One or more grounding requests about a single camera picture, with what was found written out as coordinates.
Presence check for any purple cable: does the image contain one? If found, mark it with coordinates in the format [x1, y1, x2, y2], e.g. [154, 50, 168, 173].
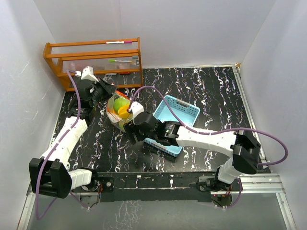
[35, 69, 83, 220]
[128, 85, 288, 209]

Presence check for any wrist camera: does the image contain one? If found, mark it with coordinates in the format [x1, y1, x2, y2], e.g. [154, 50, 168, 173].
[75, 66, 98, 82]
[128, 102, 144, 119]

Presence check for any light blue plastic basket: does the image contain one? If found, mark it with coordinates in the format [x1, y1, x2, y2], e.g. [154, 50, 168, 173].
[143, 94, 201, 158]

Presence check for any wooden shelf rack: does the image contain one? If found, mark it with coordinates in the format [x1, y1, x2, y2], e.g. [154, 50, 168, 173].
[43, 37, 143, 92]

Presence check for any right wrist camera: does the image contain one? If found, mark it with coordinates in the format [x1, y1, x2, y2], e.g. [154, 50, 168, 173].
[128, 102, 144, 119]

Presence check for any green cabbage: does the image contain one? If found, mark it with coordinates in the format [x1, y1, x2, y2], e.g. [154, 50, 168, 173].
[113, 98, 130, 113]

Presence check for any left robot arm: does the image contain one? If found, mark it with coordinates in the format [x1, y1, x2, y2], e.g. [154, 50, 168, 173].
[29, 79, 117, 198]

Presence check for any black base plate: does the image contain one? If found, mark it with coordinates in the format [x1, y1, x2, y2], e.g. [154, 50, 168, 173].
[74, 172, 232, 202]

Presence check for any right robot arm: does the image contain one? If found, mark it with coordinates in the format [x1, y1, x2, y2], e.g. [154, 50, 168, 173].
[123, 112, 260, 192]

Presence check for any yellow star fruit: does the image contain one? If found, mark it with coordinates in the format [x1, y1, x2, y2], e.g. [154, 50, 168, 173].
[118, 104, 130, 119]

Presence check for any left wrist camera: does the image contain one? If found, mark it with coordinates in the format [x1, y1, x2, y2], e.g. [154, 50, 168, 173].
[75, 66, 98, 82]

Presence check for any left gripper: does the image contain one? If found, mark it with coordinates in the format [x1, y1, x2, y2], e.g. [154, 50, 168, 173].
[90, 77, 117, 107]

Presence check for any white pink pen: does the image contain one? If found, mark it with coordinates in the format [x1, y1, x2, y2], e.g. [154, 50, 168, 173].
[106, 41, 133, 45]

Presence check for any green yellow pen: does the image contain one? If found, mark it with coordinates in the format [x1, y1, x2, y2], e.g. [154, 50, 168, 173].
[108, 59, 132, 63]

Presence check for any clear zip top bag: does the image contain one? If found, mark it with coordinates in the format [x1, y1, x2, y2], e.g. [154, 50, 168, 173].
[107, 91, 132, 132]

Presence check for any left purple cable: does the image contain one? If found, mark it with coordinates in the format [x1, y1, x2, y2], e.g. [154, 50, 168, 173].
[35, 69, 83, 220]

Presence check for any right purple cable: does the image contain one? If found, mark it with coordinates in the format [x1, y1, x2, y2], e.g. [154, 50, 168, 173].
[128, 85, 288, 209]

